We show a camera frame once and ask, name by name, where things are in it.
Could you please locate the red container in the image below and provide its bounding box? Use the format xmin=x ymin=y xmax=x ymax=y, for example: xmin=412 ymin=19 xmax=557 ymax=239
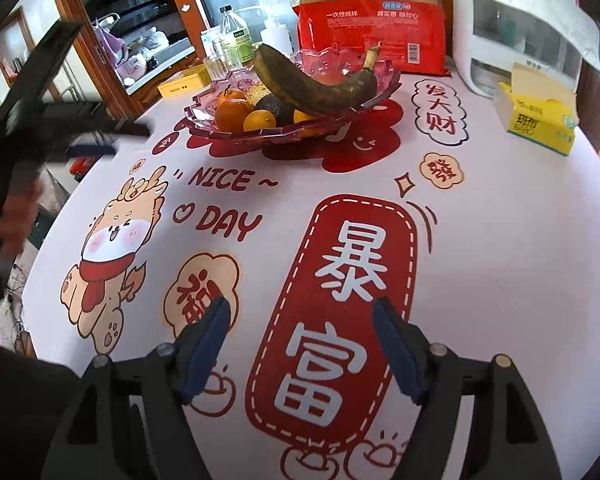
xmin=70 ymin=155 xmax=101 ymax=179

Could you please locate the clear bottle with green label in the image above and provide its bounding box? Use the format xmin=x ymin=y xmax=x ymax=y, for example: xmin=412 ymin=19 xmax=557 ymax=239
xmin=218 ymin=5 xmax=254 ymax=64

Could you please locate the yellow tin box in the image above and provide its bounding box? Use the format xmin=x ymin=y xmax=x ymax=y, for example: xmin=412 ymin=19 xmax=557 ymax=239
xmin=157 ymin=64 xmax=211 ymax=100

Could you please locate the person's left forearm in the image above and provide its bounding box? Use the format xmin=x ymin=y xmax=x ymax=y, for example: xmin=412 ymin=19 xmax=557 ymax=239
xmin=0 ymin=305 xmax=89 ymax=480

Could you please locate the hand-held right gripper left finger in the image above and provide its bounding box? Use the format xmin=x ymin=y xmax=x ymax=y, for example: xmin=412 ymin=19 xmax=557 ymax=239
xmin=40 ymin=296 xmax=232 ymax=480

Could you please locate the dark avocado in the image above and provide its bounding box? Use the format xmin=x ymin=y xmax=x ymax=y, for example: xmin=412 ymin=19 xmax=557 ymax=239
xmin=255 ymin=94 xmax=296 ymax=126

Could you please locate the white cloth cover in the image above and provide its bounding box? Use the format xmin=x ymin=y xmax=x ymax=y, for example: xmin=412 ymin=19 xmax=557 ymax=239
xmin=457 ymin=0 xmax=600 ymax=74

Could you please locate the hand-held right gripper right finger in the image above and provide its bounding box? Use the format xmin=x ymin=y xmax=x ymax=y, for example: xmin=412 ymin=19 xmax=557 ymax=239
xmin=371 ymin=296 xmax=563 ymax=480

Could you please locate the red pack of paper cups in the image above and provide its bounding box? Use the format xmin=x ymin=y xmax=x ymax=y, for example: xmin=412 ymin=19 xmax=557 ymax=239
xmin=280 ymin=0 xmax=454 ymax=74

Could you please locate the printed tablecloth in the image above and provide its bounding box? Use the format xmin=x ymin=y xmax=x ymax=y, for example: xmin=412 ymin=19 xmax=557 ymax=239
xmin=22 ymin=55 xmax=600 ymax=480

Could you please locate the yellow pear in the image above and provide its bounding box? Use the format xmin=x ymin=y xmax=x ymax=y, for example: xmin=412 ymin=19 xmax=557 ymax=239
xmin=245 ymin=82 xmax=274 ymax=109

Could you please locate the purple kitchen appliance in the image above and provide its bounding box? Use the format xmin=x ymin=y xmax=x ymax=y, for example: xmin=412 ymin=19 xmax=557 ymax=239
xmin=92 ymin=17 xmax=148 ymax=88

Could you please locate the wooden cabinet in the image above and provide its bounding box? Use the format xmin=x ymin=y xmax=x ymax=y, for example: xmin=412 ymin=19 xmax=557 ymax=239
xmin=47 ymin=0 xmax=207 ymax=114

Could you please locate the person's left hand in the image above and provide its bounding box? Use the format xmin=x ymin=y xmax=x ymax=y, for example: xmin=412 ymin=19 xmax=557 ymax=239
xmin=0 ymin=177 xmax=47 ymax=257

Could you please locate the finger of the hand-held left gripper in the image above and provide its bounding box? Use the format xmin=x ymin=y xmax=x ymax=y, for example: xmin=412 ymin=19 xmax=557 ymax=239
xmin=44 ymin=101 xmax=151 ymax=137
xmin=62 ymin=144 xmax=117 ymax=159

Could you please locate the dark overripe banana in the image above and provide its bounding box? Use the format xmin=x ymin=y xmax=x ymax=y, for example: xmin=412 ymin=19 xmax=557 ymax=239
xmin=253 ymin=43 xmax=383 ymax=117

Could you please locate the yellow tissue pack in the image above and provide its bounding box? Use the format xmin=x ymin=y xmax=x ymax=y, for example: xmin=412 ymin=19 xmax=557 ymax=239
xmin=492 ymin=62 xmax=579 ymax=157

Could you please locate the white countertop dispenser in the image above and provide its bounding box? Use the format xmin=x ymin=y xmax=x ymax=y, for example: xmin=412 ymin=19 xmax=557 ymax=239
xmin=452 ymin=0 xmax=600 ymax=99

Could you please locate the white and green carton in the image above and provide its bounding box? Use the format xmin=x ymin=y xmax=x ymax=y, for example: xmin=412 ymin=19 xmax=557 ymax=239
xmin=202 ymin=30 xmax=226 ymax=59

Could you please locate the white squeeze bottle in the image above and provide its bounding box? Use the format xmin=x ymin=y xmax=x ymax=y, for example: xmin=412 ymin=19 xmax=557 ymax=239
xmin=245 ymin=6 xmax=294 ymax=57

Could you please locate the clear drinking glass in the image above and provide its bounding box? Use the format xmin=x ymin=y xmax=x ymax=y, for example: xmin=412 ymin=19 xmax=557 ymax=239
xmin=203 ymin=52 xmax=231 ymax=81

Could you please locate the pink glass fruit bowl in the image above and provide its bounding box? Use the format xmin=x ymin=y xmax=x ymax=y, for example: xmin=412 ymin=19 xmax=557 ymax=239
xmin=182 ymin=49 xmax=404 ymax=147

